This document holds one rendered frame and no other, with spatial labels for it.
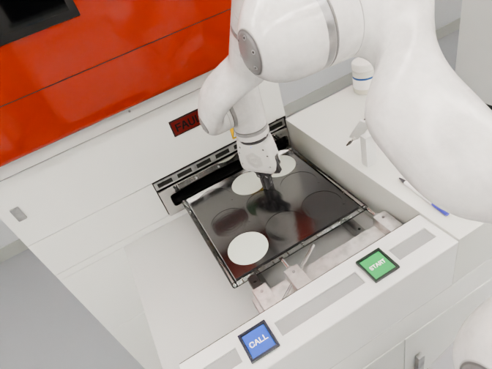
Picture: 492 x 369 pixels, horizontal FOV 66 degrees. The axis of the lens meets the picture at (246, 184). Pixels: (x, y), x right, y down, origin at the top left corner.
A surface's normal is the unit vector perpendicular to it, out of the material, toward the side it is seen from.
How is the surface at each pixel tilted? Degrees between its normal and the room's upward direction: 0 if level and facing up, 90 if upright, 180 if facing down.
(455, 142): 42
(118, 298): 90
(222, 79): 54
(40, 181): 90
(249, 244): 0
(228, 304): 0
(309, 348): 90
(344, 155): 0
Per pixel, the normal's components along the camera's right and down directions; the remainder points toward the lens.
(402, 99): -0.60, -0.15
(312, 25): 0.30, 0.22
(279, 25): -0.13, 0.04
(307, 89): 0.44, 0.49
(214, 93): -0.55, 0.16
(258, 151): -0.42, 0.63
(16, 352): -0.25, -0.74
